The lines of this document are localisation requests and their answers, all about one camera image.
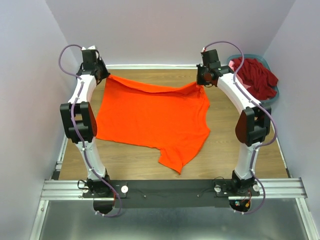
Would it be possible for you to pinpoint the orange t-shirt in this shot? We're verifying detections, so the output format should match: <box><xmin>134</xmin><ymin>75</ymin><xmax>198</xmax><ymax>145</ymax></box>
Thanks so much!
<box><xmin>96</xmin><ymin>75</ymin><xmax>211</xmax><ymax>174</ymax></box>

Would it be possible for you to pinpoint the dark red t-shirt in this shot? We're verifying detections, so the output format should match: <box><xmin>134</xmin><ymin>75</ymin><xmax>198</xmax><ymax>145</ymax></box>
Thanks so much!
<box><xmin>232</xmin><ymin>56</ymin><xmax>279</xmax><ymax>101</ymax></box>

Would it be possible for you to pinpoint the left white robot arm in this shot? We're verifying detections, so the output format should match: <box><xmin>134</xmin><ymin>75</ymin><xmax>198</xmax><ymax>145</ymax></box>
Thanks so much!
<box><xmin>58</xmin><ymin>45</ymin><xmax>114</xmax><ymax>198</ymax></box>

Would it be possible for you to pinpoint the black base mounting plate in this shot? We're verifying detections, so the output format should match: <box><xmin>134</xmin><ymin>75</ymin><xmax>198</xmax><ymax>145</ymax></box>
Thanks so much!
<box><xmin>77</xmin><ymin>178</ymin><xmax>260</xmax><ymax>210</ymax></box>

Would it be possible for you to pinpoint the grey-blue plastic basket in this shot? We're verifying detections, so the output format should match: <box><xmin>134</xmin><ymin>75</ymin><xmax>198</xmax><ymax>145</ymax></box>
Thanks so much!
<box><xmin>226</xmin><ymin>54</ymin><xmax>281</xmax><ymax>106</ymax></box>

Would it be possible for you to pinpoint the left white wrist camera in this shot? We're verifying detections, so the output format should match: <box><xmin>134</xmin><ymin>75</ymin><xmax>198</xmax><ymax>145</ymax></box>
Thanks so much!
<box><xmin>81</xmin><ymin>45</ymin><xmax>97</xmax><ymax>51</ymax></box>

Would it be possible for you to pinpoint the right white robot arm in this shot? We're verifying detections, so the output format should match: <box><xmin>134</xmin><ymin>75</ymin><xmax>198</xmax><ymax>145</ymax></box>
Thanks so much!
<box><xmin>196</xmin><ymin>49</ymin><xmax>271</xmax><ymax>197</ymax></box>

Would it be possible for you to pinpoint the pink t-shirt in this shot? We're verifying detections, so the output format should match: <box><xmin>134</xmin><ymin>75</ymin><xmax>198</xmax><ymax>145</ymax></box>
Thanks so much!
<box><xmin>228</xmin><ymin>60</ymin><xmax>250</xmax><ymax>89</ymax></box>

